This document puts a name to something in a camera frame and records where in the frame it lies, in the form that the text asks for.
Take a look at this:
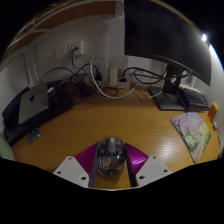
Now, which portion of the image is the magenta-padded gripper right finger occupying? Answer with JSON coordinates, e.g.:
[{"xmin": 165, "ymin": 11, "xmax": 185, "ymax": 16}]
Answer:
[{"xmin": 123, "ymin": 142, "xmax": 173, "ymax": 188}]

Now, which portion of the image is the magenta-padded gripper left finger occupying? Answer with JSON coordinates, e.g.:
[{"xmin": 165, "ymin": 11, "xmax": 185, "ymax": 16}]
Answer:
[{"xmin": 52, "ymin": 141, "xmax": 101, "ymax": 189}]

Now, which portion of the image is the transparent computer mouse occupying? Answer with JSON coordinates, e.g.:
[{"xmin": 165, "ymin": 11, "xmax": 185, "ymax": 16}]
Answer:
[{"xmin": 96, "ymin": 136, "xmax": 127, "ymax": 177}]

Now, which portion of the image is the floral printed mouse pad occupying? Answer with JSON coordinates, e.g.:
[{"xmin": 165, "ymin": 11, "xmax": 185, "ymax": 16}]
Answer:
[{"xmin": 170, "ymin": 111, "xmax": 212, "ymax": 164}]

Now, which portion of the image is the small blue card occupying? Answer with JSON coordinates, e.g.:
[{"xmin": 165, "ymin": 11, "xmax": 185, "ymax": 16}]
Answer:
[{"xmin": 26, "ymin": 128, "xmax": 42, "ymax": 144}]

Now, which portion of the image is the black desk stand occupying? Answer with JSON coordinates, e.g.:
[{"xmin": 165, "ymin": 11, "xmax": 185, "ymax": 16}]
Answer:
[{"xmin": 1, "ymin": 79, "xmax": 75, "ymax": 147}]

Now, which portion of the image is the pale green container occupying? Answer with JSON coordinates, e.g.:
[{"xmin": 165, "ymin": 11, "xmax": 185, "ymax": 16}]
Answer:
[{"xmin": 0, "ymin": 134, "xmax": 16, "ymax": 162}]

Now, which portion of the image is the black keyboard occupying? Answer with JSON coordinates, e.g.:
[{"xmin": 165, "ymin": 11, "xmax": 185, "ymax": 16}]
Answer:
[{"xmin": 179, "ymin": 85, "xmax": 211, "ymax": 112}]

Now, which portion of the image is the orange jar with yellow lid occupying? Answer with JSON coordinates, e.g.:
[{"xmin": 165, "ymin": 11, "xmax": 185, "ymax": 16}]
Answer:
[{"xmin": 207, "ymin": 101, "xmax": 220, "ymax": 123}]

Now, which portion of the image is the white power strip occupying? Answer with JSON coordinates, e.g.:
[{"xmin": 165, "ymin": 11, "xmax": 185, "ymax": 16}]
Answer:
[{"xmin": 84, "ymin": 68, "xmax": 131, "ymax": 90}]

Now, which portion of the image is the black computer monitor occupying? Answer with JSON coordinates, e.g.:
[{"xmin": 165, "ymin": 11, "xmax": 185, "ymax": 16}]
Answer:
[{"xmin": 123, "ymin": 0, "xmax": 213, "ymax": 112}]

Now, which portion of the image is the black cable bundle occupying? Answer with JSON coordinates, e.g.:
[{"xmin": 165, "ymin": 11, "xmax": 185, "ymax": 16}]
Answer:
[{"xmin": 39, "ymin": 49, "xmax": 168, "ymax": 88}]

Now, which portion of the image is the white wall outlet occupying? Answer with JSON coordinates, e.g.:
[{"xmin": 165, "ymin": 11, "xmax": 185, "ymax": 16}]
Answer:
[{"xmin": 54, "ymin": 40, "xmax": 85, "ymax": 61}]

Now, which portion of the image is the wooden wall shelf unit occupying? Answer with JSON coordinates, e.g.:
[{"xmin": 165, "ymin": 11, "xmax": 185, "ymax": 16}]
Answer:
[{"xmin": 6, "ymin": 0, "xmax": 124, "ymax": 51}]

